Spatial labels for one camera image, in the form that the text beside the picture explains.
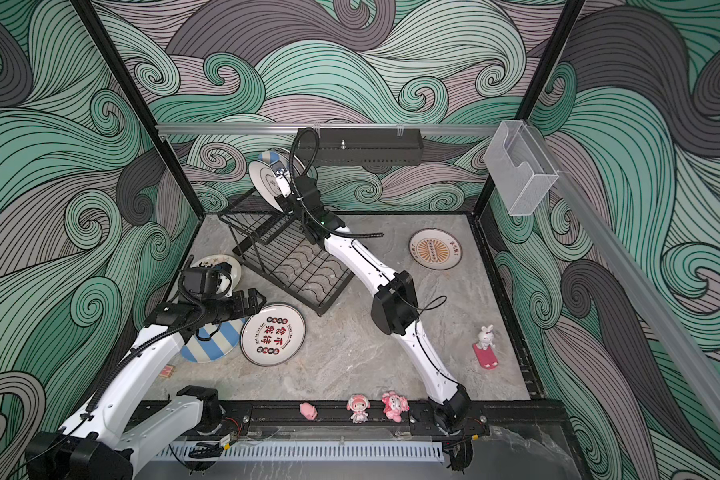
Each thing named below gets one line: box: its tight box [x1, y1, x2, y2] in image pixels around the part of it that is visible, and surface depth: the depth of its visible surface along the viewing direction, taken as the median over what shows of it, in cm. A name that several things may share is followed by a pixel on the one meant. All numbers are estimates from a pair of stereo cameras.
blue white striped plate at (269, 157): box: [258, 151, 280, 164], surface depth 89 cm
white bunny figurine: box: [477, 324, 495, 351], surface depth 81 cm
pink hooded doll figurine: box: [346, 393, 371, 424], surface depth 74 cm
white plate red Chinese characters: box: [239, 302, 307, 367], surface depth 88 cm
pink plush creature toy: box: [382, 391, 410, 423], surface depth 74 cm
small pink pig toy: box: [299, 402, 317, 420], surface depth 75 cm
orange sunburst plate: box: [408, 228, 463, 271], surface depth 110 cm
